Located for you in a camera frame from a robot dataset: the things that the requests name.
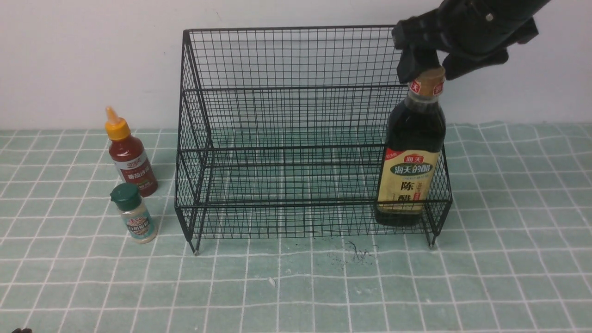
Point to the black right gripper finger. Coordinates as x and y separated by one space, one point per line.
414 61
456 66

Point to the green checkered tablecloth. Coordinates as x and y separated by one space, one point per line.
514 255

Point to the black wire mesh shelf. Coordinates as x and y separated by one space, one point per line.
282 130

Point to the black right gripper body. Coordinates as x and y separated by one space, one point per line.
470 28

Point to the red sauce bottle yellow cap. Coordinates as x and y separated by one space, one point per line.
129 155

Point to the dark vinegar bottle yellow label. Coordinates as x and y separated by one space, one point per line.
415 136

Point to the small seasoning jar green cap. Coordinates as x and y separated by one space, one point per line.
133 212

